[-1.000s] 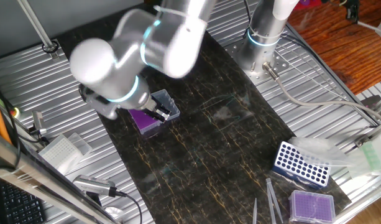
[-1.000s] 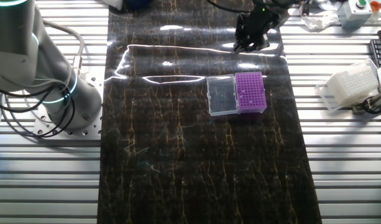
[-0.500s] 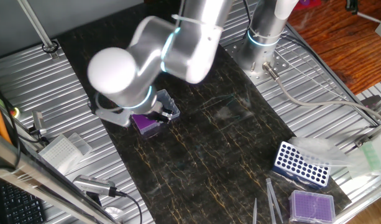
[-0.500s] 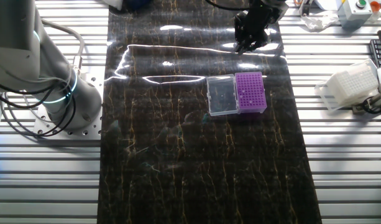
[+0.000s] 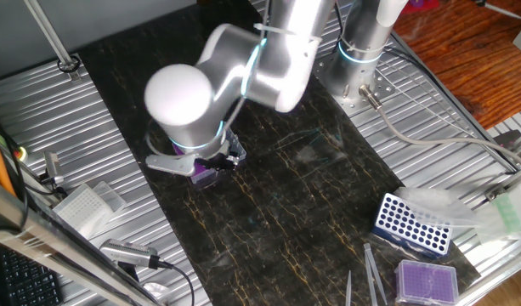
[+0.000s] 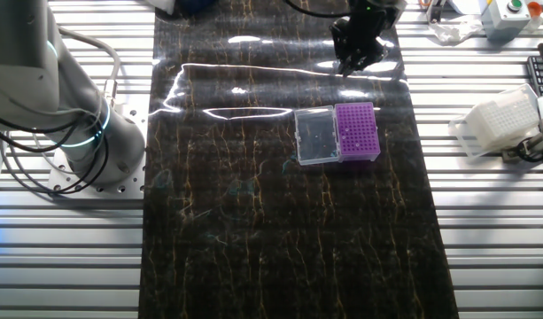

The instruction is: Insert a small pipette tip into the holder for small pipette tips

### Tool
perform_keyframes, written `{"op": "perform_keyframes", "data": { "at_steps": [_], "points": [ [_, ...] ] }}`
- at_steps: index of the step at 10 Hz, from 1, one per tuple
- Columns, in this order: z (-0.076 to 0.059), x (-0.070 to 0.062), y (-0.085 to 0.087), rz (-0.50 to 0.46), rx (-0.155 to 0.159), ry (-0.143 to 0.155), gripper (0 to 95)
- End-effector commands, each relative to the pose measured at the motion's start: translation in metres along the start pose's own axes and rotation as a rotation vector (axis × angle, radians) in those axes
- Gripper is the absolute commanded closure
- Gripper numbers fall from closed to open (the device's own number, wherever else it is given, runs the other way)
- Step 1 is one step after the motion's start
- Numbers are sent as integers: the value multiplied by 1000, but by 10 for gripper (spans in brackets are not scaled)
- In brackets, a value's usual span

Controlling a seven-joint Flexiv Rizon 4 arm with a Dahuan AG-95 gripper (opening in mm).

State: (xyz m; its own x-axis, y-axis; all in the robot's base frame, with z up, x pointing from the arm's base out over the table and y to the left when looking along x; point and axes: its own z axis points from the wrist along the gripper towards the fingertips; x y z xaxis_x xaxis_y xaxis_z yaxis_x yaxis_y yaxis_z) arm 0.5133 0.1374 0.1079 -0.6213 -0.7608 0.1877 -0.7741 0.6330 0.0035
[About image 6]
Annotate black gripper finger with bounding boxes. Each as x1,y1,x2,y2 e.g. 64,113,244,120
330,19,356,77
350,33,387,74

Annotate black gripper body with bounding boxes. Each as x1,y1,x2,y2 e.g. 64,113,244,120
344,0,396,37

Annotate open purple pipette tip box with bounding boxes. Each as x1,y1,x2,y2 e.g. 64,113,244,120
293,101,382,167

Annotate white pipette tip box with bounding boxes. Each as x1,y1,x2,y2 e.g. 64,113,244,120
447,82,542,160

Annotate small grey sensor stand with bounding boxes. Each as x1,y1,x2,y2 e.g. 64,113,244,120
425,0,446,24

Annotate crumpled clear plastic wrap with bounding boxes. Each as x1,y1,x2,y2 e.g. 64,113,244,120
428,16,484,46

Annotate grey button control box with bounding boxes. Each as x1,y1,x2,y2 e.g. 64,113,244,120
479,0,532,42

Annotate dark blue object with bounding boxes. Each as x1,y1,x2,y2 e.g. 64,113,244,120
176,0,220,15

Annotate white cloth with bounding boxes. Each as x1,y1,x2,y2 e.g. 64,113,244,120
144,0,178,15

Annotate black marble pattern mat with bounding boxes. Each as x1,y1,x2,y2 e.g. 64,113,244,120
137,0,461,319

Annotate black camera cable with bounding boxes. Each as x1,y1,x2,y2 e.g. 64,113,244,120
514,136,543,164

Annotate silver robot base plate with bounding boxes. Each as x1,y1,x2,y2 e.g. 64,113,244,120
47,93,148,196

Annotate thick grey robot cable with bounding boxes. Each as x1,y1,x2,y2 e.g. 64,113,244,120
57,25,122,108

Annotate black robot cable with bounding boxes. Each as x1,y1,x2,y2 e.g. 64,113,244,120
0,108,112,196
0,126,99,194

